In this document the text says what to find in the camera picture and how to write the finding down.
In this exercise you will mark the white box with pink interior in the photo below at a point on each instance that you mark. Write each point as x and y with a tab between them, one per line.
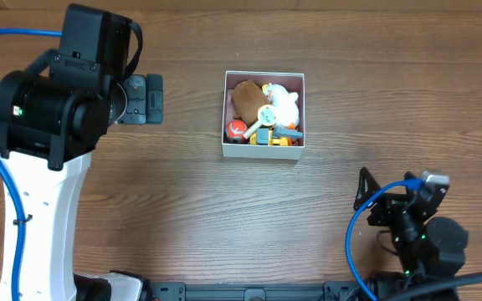
293	83

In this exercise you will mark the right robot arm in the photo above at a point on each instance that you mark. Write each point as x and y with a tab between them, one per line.
429	248

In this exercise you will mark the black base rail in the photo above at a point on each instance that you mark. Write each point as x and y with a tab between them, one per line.
327	291

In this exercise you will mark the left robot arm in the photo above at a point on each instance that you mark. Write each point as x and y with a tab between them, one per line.
52	116

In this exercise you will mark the red ball toy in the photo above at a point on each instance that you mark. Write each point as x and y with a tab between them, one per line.
234	132

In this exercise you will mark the yellow toy crane truck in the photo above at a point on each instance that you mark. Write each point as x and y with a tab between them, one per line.
275	136

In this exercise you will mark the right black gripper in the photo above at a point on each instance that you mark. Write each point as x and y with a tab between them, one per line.
387	205

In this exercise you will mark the brown plush toy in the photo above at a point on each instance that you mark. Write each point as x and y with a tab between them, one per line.
247	97

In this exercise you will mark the white plush duck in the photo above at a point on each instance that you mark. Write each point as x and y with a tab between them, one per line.
285	104

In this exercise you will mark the wooden rattle drum toy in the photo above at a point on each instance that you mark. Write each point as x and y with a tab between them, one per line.
266	116

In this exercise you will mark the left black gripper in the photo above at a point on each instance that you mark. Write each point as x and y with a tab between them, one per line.
154	99

